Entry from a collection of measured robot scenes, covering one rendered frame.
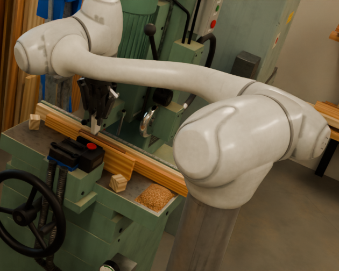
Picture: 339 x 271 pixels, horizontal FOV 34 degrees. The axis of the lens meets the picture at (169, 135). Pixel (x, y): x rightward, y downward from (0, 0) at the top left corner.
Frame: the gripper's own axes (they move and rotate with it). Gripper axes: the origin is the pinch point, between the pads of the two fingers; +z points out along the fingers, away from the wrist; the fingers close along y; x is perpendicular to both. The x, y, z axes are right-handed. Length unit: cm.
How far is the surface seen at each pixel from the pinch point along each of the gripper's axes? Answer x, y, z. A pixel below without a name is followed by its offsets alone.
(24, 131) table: -2.2, 29.3, 21.7
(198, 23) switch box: -50, -6, -13
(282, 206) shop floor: -153, -48, 156
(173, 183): -11.7, -23.1, 21.8
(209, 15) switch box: -51, -9, -16
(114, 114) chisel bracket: -18.4, 4.6, 12.0
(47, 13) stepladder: -71, 74, 25
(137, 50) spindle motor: -20.2, -0.1, -14.7
